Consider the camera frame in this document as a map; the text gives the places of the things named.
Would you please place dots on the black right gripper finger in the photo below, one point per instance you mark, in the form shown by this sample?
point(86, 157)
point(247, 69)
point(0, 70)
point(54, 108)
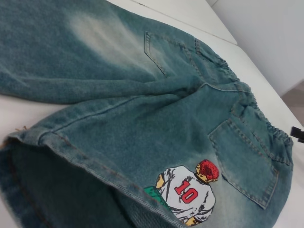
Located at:
point(298, 134)

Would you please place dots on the blue denim shorts with patch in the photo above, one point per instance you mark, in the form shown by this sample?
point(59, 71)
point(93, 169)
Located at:
point(130, 114)

